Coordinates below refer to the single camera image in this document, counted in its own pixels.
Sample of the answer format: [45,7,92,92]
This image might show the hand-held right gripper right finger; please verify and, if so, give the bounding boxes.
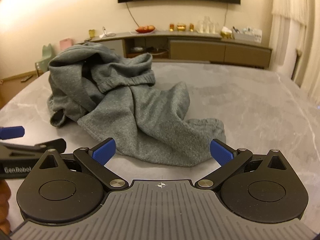
[194,139,288,190]

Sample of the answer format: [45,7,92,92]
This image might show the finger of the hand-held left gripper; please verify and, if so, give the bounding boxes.
[0,139,67,156]
[0,126,25,140]

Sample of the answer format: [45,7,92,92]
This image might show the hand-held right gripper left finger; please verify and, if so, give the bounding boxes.
[35,137,129,193]

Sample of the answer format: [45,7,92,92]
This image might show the grey sweatpants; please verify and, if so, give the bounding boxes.
[47,42,227,168]

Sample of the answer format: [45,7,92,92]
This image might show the person's left hand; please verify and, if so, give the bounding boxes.
[0,180,12,234]

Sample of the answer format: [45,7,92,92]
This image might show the green plastic chair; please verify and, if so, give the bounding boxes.
[35,44,53,77]

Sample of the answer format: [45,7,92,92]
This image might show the pink plastic chair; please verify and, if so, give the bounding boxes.
[59,38,72,52]

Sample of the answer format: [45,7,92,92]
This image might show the long grey brown sideboard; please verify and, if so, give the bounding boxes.
[76,30,273,69]

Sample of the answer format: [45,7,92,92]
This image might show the gold tissue box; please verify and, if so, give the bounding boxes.
[220,27,233,39]

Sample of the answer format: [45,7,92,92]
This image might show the grey organizer box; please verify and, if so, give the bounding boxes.
[232,26,262,43]

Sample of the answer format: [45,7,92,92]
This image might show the cluster of clear glasses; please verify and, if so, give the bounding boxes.
[196,16,219,33]

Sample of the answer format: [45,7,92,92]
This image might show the red fruit plate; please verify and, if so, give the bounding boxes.
[136,25,156,33]

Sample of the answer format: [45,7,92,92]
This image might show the white curtain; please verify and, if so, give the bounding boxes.
[271,0,320,105]

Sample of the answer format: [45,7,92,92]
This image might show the white charger with cable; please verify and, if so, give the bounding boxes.
[99,27,116,38]

